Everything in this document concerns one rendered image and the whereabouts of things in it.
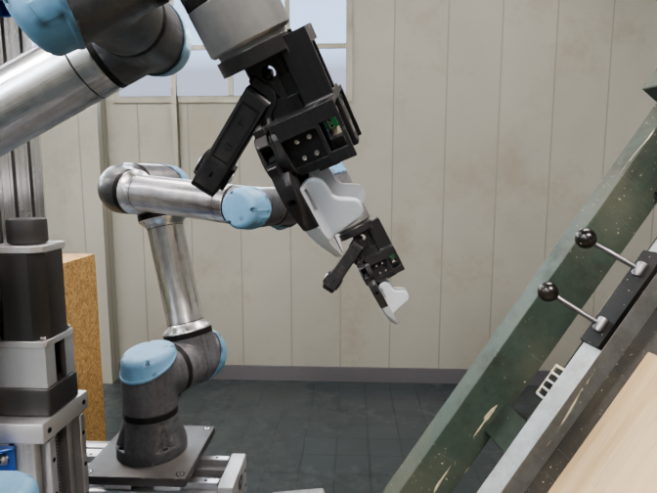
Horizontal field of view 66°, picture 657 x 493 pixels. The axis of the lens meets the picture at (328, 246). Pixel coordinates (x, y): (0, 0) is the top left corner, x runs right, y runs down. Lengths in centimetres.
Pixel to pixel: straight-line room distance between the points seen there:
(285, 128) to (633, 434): 71
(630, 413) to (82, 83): 88
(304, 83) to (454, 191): 364
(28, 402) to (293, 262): 325
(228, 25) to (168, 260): 87
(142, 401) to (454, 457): 69
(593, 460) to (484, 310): 334
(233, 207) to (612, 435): 72
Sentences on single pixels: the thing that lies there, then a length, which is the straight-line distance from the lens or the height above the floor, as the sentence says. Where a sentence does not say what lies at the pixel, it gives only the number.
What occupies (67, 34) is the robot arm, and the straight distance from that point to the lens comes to 48.
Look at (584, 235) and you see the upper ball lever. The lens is 103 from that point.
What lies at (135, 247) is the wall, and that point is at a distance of 439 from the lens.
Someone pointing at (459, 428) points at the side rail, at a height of 108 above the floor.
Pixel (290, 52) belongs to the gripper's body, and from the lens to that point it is 45.
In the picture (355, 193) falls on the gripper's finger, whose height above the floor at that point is 162.
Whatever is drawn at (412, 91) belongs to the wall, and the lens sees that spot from 406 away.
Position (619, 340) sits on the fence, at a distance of 103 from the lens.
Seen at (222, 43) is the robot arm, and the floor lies 174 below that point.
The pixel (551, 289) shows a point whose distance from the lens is 101.
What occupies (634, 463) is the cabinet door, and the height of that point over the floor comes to 122.
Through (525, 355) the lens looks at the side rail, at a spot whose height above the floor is 124.
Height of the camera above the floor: 163
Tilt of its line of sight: 7 degrees down
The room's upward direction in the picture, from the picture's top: straight up
